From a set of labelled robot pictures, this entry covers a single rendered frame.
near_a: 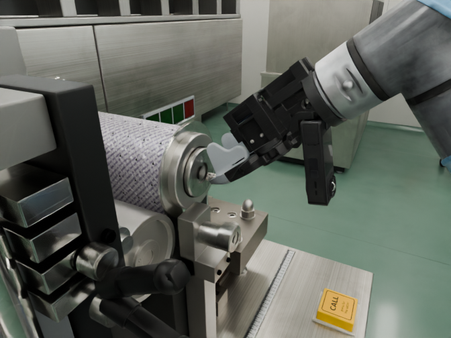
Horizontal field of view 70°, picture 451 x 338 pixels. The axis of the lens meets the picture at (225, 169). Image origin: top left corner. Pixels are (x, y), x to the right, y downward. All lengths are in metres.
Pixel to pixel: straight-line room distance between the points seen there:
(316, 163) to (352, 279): 0.50
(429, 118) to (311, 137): 0.12
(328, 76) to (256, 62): 4.94
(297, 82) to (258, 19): 4.86
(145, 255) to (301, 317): 0.40
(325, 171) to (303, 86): 0.10
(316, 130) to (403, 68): 0.10
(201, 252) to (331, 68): 0.31
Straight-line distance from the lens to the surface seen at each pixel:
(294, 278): 0.82
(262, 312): 0.74
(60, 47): 0.72
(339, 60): 0.36
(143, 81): 0.88
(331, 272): 0.85
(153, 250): 0.45
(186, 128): 0.46
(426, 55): 0.34
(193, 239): 0.47
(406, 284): 2.30
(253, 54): 5.29
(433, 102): 0.35
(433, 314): 2.20
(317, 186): 0.41
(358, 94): 0.35
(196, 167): 0.46
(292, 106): 0.39
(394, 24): 0.35
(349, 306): 0.76
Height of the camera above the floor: 1.47
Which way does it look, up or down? 26 degrees down
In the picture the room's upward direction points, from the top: straight up
